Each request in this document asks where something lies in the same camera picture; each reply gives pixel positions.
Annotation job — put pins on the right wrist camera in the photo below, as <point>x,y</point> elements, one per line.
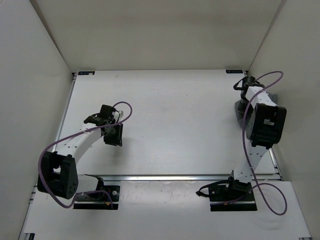
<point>246,82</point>

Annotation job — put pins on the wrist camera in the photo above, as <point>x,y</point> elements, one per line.
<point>246,82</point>
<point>106,112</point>

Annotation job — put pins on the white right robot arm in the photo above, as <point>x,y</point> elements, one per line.
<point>262,122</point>

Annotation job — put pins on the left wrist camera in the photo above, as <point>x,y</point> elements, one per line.
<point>106,112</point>

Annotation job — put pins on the right corner label sticker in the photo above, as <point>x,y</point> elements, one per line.
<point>234,71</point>

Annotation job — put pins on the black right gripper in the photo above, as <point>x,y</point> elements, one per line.
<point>241,109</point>

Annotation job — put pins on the grey pleated skirt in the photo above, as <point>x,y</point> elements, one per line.
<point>239,115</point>

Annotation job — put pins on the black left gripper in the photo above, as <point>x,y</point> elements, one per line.
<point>117,139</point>

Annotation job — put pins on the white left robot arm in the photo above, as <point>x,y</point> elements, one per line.
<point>57,170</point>

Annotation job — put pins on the corner label sticker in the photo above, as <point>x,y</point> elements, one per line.
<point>234,71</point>
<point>85,73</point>

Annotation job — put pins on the left corner label sticker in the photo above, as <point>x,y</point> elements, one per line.
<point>85,73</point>

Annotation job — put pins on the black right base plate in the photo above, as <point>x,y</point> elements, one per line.
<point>222,199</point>

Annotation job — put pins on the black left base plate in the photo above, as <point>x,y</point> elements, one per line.
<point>100,201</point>

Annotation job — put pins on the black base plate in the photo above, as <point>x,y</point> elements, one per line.
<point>222,199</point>
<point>100,201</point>

